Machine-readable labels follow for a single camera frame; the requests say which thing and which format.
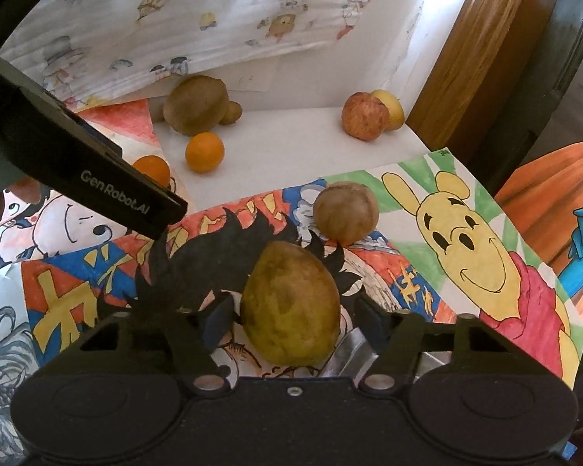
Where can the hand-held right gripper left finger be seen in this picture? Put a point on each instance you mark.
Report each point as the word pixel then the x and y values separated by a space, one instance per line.
pixel 218 319

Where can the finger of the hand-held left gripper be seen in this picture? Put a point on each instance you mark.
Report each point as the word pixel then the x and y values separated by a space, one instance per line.
pixel 102 140

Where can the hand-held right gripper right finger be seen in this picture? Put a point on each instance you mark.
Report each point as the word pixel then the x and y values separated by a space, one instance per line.
pixel 374 324

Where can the metal tray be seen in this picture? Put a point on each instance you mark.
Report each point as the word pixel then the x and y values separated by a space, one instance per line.
pixel 354 354

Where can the small orange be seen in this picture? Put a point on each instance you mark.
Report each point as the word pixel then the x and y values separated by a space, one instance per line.
pixel 204 152
pixel 151 171

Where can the olive green mottled fruit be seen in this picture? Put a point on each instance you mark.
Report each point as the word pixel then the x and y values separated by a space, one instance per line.
pixel 291 303

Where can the large brown kiwi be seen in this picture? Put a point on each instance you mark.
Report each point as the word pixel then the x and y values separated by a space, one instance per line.
pixel 194 105

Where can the small brown kiwi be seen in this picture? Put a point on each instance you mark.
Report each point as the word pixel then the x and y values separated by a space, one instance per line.
pixel 232 113

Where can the boy face cartoon drawing sheet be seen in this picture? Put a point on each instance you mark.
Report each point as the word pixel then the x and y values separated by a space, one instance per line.
pixel 53 233

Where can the spiky hair cartoon drawing sheet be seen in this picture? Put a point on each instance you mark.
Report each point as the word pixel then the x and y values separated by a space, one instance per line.
pixel 204 247

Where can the round tan brown fruit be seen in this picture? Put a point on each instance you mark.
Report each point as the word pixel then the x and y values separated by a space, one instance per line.
pixel 346 212

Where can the yellow bear drawing sheet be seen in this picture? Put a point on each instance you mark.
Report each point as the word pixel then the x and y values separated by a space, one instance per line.
pixel 486 233

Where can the white cartoon printed blanket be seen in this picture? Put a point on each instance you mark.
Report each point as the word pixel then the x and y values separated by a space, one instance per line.
pixel 199 19

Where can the red apple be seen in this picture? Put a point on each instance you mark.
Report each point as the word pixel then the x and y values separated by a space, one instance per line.
pixel 364 116

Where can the yellow apple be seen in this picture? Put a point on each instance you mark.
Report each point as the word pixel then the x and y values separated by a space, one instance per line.
pixel 393 109

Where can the black door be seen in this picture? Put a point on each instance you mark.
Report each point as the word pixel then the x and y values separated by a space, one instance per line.
pixel 575 58

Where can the wall poster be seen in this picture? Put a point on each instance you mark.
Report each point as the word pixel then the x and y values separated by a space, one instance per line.
pixel 539 199

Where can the wooden door frame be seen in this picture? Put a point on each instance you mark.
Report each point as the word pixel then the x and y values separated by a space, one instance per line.
pixel 476 58

